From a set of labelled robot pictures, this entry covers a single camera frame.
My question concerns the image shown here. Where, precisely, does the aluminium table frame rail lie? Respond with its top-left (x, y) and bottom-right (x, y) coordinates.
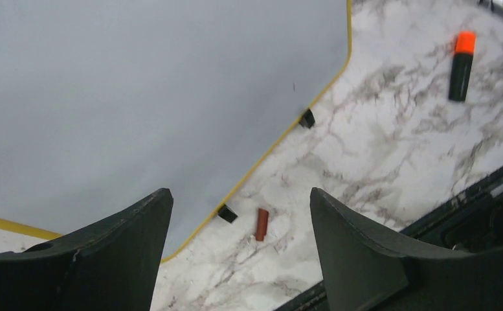
top-left (282, 167), bottom-right (503, 310)

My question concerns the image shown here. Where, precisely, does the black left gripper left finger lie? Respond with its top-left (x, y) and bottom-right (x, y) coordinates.
top-left (0, 189), bottom-right (173, 310)

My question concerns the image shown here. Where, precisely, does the yellow framed whiteboard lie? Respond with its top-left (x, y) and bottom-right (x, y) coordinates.
top-left (0, 1), bottom-right (352, 260)

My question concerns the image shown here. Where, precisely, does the black orange highlighter marker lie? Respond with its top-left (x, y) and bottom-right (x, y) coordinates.
top-left (448, 30), bottom-right (476, 102)

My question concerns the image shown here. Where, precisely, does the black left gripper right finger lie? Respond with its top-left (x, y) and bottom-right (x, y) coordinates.
top-left (309, 188), bottom-right (503, 310)

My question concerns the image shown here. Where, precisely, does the brown marker cap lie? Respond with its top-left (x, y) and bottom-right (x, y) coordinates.
top-left (255, 208), bottom-right (269, 242)

